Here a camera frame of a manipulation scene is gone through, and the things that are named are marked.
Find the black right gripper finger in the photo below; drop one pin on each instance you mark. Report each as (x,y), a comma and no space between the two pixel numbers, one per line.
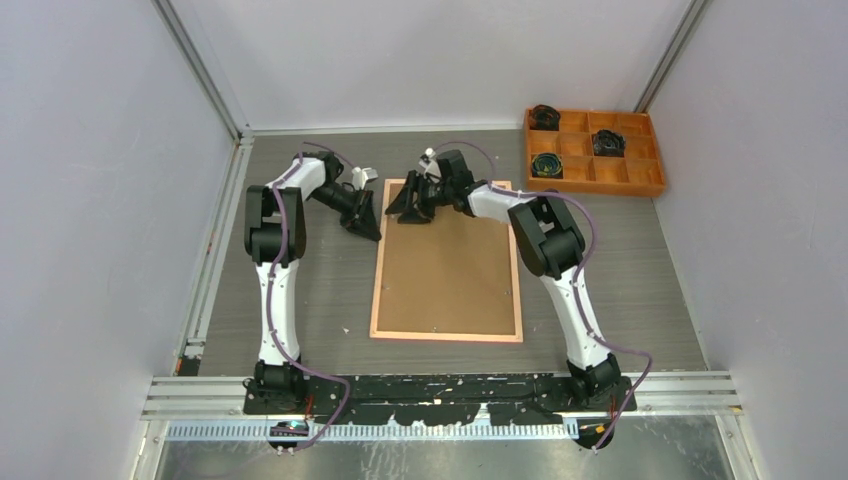
(409,212)
(409,185)

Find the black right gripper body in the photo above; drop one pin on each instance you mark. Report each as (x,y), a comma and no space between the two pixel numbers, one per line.
(449,187)

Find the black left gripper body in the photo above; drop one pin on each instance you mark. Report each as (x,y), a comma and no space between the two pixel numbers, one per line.
(338,198)

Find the brown backing board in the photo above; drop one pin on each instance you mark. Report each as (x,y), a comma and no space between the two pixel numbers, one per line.
(447,272)

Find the pink wooden picture frame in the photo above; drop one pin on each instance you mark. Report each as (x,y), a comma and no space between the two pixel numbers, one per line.
(444,336)

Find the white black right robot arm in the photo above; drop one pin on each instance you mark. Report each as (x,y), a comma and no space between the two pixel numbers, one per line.
(548,240)

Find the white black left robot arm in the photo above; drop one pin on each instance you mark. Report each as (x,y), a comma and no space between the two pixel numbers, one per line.
(275,239)

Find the blue green tape roll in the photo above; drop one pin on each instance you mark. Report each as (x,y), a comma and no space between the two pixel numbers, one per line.
(547,165)

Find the black tape roll top-left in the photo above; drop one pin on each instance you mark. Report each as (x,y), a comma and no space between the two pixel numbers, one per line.
(544,118)

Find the black tape roll middle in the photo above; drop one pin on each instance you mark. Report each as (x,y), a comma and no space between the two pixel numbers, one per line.
(608,143)

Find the orange compartment tray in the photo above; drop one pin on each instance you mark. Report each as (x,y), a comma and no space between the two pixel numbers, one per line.
(639,173)

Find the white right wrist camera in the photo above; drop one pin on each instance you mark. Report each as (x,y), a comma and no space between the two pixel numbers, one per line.
(429,166)

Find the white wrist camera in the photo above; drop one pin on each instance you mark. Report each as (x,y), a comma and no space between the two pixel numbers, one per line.
(429,166)
(362,176)

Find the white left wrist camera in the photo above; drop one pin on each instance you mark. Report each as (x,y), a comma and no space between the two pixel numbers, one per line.
(362,176)

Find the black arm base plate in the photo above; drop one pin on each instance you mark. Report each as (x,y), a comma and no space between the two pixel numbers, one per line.
(441,400)

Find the aluminium left rail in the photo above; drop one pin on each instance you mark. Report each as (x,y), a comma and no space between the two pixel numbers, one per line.
(193,338)

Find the aluminium rail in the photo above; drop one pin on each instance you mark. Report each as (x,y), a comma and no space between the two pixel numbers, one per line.
(211,408)
(193,338)

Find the aluminium front rail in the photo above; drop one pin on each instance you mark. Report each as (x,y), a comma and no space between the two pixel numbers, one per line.
(211,408)

